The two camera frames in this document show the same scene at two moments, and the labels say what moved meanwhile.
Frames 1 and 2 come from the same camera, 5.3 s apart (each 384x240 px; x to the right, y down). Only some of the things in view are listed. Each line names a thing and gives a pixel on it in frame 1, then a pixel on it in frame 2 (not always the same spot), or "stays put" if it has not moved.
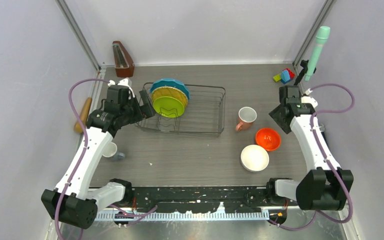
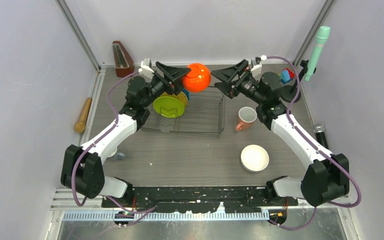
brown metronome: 124,67 stays put
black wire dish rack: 204,112 stays put
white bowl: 254,158 stays put
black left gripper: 147,110 → 172,73
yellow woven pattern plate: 169,91 stays put
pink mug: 246,116 stays put
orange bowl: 268,138 → 198,79
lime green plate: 168,107 stays put
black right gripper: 274,114 → 228,75
